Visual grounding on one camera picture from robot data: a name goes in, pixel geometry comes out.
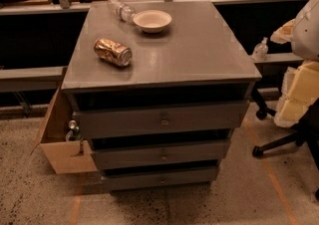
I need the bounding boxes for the bottom grey drawer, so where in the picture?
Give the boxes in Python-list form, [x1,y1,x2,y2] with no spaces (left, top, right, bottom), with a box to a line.
[102,166,219,191]

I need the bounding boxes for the white bowl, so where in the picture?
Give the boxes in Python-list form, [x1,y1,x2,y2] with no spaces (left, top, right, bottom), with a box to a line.
[134,10,171,34]

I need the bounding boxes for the cardboard box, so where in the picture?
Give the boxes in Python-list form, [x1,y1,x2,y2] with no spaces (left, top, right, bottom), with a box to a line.
[34,67,97,174]

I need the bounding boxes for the cans in cardboard box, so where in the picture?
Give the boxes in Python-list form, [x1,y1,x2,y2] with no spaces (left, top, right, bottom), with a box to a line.
[65,120,82,141]

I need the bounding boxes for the yellow foam block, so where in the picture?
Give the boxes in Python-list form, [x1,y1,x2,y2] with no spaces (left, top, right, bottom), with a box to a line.
[274,62,319,127]

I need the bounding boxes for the grey drawer cabinet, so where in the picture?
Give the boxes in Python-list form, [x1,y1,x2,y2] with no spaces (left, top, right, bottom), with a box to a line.
[61,0,263,193]

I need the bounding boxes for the grey drawer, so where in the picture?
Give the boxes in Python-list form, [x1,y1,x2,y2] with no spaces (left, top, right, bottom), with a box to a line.
[74,101,249,139]
[102,166,219,191]
[92,139,230,170]

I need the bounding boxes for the small sanitizer bottle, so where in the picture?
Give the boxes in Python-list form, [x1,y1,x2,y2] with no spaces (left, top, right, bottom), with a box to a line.
[252,37,268,61]

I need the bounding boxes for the grey metal rail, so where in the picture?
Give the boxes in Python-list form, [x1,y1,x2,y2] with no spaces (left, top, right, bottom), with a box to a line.
[0,67,67,93]

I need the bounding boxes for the black office chair base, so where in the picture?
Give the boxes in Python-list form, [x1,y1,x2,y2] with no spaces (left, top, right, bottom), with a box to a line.
[250,88,319,200]

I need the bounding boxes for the orange soda can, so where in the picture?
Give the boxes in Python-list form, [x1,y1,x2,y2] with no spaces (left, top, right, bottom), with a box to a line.
[94,38,133,67]

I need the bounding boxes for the clear plastic water bottle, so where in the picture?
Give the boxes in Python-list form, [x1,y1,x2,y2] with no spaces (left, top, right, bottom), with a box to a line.
[108,0,136,23]

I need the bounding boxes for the top grey drawer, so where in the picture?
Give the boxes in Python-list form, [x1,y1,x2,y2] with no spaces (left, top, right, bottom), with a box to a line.
[74,101,249,139]

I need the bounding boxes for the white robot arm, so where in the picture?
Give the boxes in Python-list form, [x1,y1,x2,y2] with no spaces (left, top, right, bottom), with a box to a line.
[291,0,319,61]

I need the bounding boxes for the middle grey drawer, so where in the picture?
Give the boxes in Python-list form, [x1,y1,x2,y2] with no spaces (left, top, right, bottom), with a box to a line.
[92,139,230,170]

